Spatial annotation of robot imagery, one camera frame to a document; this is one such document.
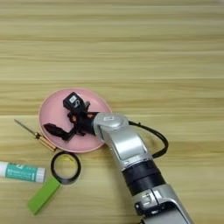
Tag pink round plate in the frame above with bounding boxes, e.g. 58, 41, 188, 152
38, 87, 113, 154

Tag black box with white label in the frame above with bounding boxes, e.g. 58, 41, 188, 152
62, 91, 91, 115

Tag screwdriver with amber handle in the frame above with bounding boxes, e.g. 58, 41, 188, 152
14, 118, 58, 152

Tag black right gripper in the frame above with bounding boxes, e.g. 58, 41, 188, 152
43, 111, 99, 143

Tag white and green glue stick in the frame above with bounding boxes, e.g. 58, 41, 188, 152
0, 160, 46, 184

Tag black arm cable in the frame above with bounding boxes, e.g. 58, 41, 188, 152
128, 120, 170, 159

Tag green rectangular block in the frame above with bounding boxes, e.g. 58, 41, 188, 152
27, 177, 61, 216

